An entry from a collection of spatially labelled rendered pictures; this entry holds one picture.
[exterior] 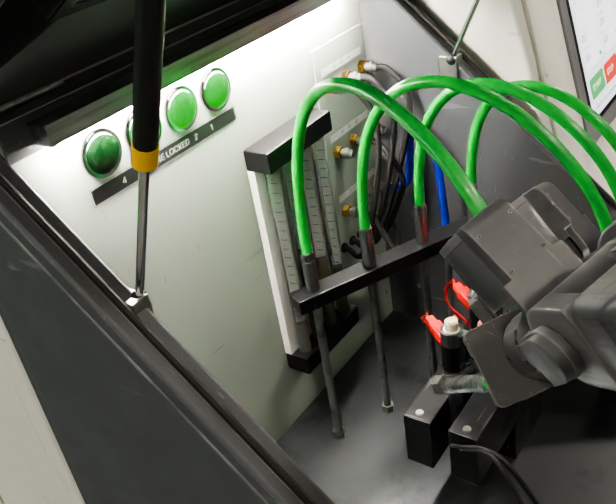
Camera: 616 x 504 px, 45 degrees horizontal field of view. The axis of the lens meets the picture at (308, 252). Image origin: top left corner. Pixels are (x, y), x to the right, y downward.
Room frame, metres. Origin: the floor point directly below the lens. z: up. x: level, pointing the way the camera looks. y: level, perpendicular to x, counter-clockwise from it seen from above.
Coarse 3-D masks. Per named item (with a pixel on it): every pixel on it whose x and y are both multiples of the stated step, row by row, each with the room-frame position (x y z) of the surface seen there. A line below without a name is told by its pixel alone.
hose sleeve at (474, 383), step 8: (448, 376) 0.59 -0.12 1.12; (456, 376) 0.58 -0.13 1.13; (464, 376) 0.57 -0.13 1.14; (472, 376) 0.56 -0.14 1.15; (480, 376) 0.55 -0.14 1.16; (440, 384) 0.59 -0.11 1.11; (448, 384) 0.58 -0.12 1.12; (456, 384) 0.57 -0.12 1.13; (464, 384) 0.56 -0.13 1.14; (472, 384) 0.55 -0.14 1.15; (480, 384) 0.54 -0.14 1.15; (448, 392) 0.58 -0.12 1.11; (456, 392) 0.57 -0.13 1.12; (464, 392) 0.56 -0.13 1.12; (472, 392) 0.55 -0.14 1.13; (480, 392) 0.54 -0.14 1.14
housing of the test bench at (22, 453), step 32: (96, 64) 0.80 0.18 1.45; (0, 320) 0.64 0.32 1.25; (0, 352) 0.66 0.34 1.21; (0, 384) 0.68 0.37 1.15; (0, 416) 0.71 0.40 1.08; (32, 416) 0.65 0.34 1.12; (0, 448) 0.74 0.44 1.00; (32, 448) 0.68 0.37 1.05; (0, 480) 0.77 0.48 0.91; (32, 480) 0.71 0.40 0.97; (64, 480) 0.65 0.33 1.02
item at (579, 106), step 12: (528, 84) 0.88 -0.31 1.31; (540, 84) 0.87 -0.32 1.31; (552, 96) 0.86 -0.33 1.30; (564, 96) 0.85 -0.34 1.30; (480, 108) 0.92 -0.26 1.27; (576, 108) 0.84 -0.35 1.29; (588, 108) 0.83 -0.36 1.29; (480, 120) 0.92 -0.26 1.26; (588, 120) 0.83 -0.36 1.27; (600, 120) 0.82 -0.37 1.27; (480, 132) 0.93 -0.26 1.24; (600, 132) 0.82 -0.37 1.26; (612, 132) 0.81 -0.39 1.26; (468, 144) 0.93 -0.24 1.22; (612, 144) 0.81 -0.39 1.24; (468, 156) 0.93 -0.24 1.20; (468, 168) 0.93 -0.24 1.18; (468, 216) 0.93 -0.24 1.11
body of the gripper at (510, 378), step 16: (496, 320) 0.47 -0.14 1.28; (512, 320) 0.46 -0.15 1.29; (464, 336) 0.47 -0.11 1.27; (480, 336) 0.46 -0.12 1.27; (496, 336) 0.46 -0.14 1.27; (512, 336) 0.43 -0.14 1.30; (480, 352) 0.46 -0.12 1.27; (496, 352) 0.45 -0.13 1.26; (512, 352) 0.43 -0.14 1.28; (480, 368) 0.45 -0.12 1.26; (496, 368) 0.45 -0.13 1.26; (512, 368) 0.44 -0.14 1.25; (528, 368) 0.41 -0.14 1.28; (496, 384) 0.44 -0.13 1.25; (512, 384) 0.44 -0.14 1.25; (528, 384) 0.43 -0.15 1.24; (544, 384) 0.43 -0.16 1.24; (496, 400) 0.43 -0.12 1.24; (512, 400) 0.43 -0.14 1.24
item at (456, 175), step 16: (336, 80) 0.71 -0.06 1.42; (352, 80) 0.69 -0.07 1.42; (320, 96) 0.74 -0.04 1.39; (368, 96) 0.66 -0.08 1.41; (384, 96) 0.65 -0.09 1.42; (304, 112) 0.77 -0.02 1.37; (400, 112) 0.62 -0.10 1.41; (304, 128) 0.79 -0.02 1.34; (416, 128) 0.60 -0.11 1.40; (432, 144) 0.59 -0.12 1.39; (448, 160) 0.57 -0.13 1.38; (448, 176) 0.57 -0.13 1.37; (464, 176) 0.56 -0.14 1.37; (464, 192) 0.55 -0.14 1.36; (304, 208) 0.82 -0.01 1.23; (480, 208) 0.54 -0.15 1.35; (304, 224) 0.82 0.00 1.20; (304, 240) 0.82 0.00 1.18; (304, 256) 0.82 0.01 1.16
